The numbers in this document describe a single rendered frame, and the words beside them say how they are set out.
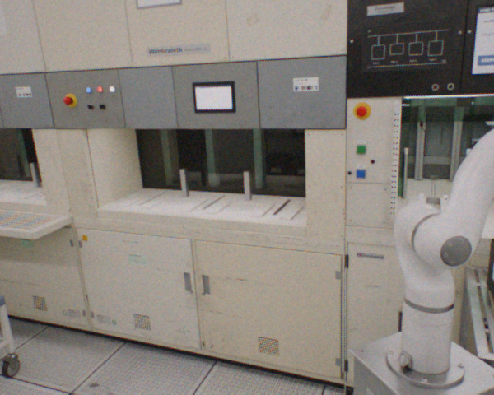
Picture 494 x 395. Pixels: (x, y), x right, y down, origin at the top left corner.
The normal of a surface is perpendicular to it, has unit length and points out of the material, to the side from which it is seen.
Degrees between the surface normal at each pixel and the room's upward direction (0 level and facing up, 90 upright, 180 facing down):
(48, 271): 90
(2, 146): 90
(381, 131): 90
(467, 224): 63
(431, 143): 90
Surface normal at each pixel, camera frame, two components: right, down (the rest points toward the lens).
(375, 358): -0.05, -0.96
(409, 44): -0.37, 0.29
